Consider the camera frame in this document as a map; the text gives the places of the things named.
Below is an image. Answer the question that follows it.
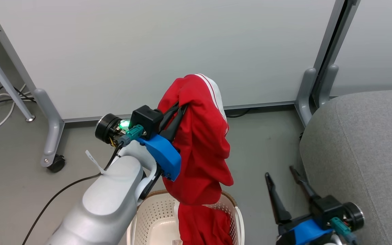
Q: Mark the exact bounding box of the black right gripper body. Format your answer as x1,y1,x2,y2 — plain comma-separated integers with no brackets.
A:
310,195,365,233

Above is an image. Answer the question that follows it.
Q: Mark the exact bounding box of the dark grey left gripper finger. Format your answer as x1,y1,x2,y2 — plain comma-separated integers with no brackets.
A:
161,101,180,127
163,104,188,142

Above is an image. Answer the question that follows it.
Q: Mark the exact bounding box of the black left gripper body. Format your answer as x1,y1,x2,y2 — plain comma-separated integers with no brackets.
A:
95,105,165,147

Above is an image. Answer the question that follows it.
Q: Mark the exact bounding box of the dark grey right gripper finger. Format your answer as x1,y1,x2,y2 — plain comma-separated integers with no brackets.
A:
289,166,321,201
265,173,292,224

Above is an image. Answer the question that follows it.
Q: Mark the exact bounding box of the red white-striped clothing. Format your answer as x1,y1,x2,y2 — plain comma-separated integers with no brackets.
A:
158,73,234,245

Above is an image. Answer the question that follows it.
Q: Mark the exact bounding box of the cream perforated laundry basket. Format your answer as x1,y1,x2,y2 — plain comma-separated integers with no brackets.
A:
126,190,245,245

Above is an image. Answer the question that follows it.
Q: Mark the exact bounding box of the grey fabric sofa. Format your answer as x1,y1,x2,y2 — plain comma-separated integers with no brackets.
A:
299,89,392,245

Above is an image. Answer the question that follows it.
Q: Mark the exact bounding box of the white zip tie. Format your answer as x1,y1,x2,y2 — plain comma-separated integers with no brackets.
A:
85,150,106,175

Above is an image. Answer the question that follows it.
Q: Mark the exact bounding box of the wide white partition panel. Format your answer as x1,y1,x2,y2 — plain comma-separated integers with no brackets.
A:
0,0,348,123

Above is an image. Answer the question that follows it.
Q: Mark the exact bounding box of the grey partition foot with caster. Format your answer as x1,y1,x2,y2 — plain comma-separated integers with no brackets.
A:
33,88,65,168

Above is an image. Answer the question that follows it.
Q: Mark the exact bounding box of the black caster wheel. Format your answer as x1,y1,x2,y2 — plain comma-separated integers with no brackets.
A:
47,154,66,173

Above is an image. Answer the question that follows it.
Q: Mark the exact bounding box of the grey metal table leg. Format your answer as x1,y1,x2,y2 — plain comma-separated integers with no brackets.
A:
0,34,35,122

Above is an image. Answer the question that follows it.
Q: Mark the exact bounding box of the narrow white partition panel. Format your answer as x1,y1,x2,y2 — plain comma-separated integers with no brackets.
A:
330,0,392,97

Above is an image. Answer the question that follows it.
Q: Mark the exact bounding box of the teal left cable connector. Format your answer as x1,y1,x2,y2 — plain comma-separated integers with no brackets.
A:
118,125,145,147

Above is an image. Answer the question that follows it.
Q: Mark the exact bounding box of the teal cable connector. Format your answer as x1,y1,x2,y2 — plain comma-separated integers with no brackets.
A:
330,217,359,245
118,125,145,147

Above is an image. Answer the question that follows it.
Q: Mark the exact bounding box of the teal right cable connector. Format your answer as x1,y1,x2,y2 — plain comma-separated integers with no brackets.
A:
330,217,359,245

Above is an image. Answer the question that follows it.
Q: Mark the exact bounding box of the black cable under partition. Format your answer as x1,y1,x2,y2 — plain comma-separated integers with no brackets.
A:
225,108,251,118

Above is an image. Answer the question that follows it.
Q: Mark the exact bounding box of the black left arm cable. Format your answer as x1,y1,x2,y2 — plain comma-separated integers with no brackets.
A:
22,145,123,245

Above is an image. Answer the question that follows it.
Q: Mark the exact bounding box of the white floor cable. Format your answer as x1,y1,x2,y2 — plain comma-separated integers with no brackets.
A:
0,83,27,135

